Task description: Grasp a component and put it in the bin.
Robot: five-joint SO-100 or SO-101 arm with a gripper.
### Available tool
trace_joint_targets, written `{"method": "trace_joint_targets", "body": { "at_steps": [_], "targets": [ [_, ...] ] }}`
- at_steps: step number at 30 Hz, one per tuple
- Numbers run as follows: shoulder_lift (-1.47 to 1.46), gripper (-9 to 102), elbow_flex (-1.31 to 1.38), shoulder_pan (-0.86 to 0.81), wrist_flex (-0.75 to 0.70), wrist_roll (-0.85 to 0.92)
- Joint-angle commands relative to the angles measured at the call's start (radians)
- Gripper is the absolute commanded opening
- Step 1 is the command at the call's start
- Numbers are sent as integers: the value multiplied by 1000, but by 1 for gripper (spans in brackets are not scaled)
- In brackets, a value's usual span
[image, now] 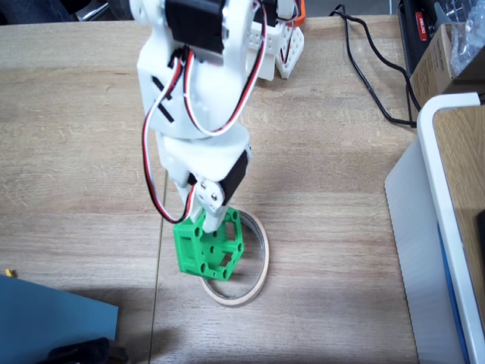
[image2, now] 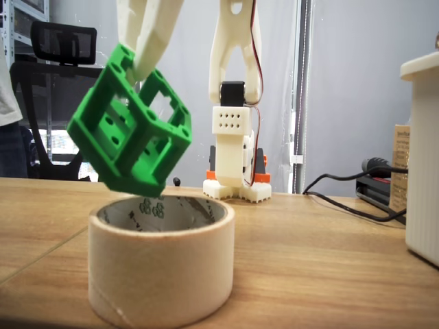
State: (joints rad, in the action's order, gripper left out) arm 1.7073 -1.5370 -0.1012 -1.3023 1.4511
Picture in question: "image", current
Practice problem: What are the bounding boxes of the white ribbed container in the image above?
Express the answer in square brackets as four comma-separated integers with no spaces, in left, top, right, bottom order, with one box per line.
[384,93,485,364]

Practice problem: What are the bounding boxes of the beige masking tape roll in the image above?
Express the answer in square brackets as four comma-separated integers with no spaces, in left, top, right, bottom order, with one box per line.
[199,210,271,308]

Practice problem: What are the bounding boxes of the black power strip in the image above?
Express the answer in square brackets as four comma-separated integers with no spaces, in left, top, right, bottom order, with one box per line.
[396,0,443,77]

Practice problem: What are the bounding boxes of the red white black servo cable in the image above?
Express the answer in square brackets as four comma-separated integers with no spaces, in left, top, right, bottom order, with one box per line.
[180,0,267,137]
[142,45,198,224]

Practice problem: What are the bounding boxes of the orange and black table clamp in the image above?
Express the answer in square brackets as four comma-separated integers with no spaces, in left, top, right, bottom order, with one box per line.
[278,0,306,28]

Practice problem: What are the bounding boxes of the person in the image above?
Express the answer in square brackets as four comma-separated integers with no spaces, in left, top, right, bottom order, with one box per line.
[0,0,77,26]

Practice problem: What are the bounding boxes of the blue grey panel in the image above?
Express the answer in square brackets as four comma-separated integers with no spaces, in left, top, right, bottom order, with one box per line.
[0,275,119,364]

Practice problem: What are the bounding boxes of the clear plastic bag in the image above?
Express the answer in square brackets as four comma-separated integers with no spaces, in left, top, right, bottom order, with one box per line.
[449,0,485,75]

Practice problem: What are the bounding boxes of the green hexagonal printed component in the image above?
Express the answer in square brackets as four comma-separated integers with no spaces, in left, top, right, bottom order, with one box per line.
[173,206,246,282]

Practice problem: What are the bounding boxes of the brown cardboard box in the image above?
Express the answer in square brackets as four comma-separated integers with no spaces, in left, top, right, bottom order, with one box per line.
[408,23,485,111]

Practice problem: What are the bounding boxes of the black mesh office chair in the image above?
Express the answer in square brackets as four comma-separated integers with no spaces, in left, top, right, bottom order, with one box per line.
[74,0,132,22]

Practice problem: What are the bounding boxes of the black power cable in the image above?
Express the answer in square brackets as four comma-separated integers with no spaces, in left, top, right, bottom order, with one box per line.
[329,3,418,128]
[340,11,421,113]

